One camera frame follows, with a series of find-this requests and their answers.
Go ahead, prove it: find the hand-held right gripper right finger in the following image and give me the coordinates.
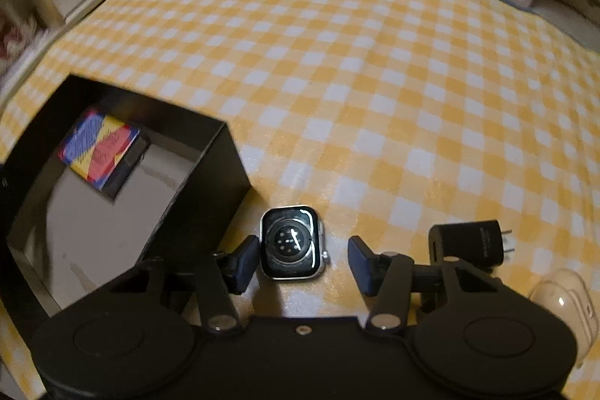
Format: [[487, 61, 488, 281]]
[[347, 235, 503, 333]]

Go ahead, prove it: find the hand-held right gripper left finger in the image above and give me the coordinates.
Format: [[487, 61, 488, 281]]
[[97, 235, 261, 333]]

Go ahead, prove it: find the silver smartwatch without strap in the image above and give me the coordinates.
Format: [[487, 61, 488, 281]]
[[260, 205, 330, 280]]

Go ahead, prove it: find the black cardboard box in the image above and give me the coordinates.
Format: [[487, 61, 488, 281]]
[[0, 74, 251, 319]]

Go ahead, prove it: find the yellow white checkered blanket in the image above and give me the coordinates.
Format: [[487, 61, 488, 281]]
[[0, 0, 600, 400]]

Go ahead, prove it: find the colourful patterned card box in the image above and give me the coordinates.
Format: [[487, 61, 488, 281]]
[[57, 109, 152, 198]]

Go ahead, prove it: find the floral patterned item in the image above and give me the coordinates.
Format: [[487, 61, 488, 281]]
[[0, 1, 50, 75]]

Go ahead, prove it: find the black wall charger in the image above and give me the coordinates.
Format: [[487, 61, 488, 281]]
[[427, 219, 515, 274]]

